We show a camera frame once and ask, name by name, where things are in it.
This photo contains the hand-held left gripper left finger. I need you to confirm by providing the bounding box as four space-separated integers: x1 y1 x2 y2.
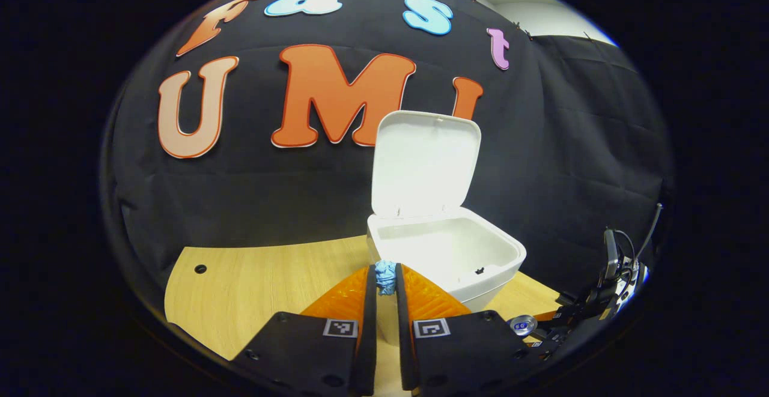
231 265 378 396

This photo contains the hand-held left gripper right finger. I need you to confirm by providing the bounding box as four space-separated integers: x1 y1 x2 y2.
395 263 541 396

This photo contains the blue pop can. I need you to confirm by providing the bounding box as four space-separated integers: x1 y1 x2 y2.
509 314 538 338

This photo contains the blue paper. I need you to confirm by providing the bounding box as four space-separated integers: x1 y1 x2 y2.
375 260 398 297

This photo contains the white desktop garbage bin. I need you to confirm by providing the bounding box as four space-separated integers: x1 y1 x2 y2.
366 111 527 347

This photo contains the wooden desktop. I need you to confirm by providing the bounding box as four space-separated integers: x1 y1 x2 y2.
164 235 562 397

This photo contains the black cable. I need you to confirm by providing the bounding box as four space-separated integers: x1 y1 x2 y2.
634 202 664 265

